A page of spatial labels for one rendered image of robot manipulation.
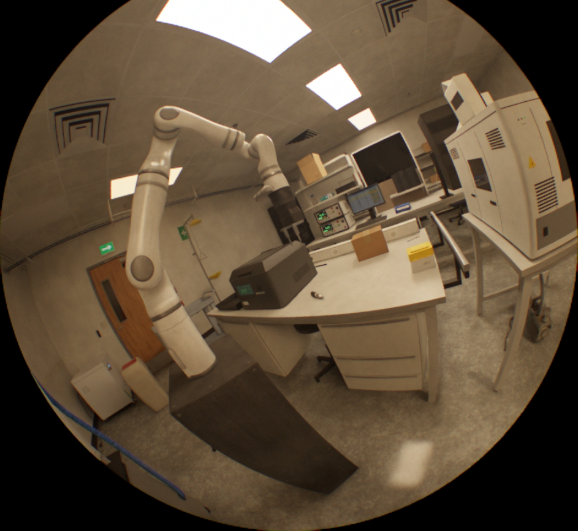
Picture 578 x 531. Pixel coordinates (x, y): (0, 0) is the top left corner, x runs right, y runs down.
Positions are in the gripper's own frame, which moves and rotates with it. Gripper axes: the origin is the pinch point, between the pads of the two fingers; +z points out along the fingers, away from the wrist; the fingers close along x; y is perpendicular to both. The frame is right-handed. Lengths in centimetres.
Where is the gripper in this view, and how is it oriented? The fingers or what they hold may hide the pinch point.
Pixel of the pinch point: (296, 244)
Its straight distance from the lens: 60.3
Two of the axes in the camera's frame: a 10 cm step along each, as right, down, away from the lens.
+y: 7.4, -3.9, 5.5
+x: -5.3, 1.6, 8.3
